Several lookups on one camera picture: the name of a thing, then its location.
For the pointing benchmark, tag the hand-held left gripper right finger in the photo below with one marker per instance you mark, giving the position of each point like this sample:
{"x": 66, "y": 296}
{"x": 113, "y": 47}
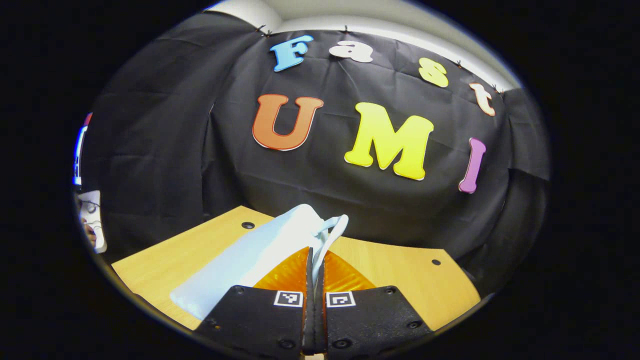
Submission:
{"x": 370, "y": 320}

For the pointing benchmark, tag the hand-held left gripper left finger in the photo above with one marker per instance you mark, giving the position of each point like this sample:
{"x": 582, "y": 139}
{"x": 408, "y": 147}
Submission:
{"x": 260, "y": 320}

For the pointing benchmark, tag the light blue suitcase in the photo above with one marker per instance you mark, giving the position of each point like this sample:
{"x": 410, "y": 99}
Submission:
{"x": 250, "y": 260}

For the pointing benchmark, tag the black backdrop cloth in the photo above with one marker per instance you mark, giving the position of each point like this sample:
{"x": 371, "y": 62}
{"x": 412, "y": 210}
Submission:
{"x": 325, "y": 195}

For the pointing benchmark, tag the blue edged lit screen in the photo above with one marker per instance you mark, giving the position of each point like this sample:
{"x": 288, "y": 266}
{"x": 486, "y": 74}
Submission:
{"x": 80, "y": 155}

